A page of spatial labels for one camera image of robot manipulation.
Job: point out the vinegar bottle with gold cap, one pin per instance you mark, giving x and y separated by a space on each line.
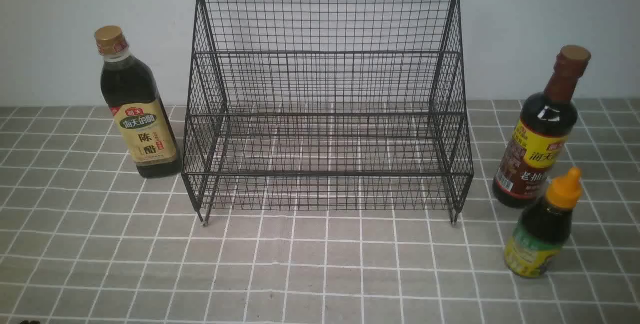
130 90

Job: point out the soy sauce bottle brown cap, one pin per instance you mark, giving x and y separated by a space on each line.
545 122

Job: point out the small bottle with orange cap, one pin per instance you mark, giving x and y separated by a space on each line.
544 227

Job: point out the grey checked tablecloth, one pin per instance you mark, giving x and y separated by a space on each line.
86 240

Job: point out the black wire mesh shelf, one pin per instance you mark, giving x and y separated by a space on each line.
319 105

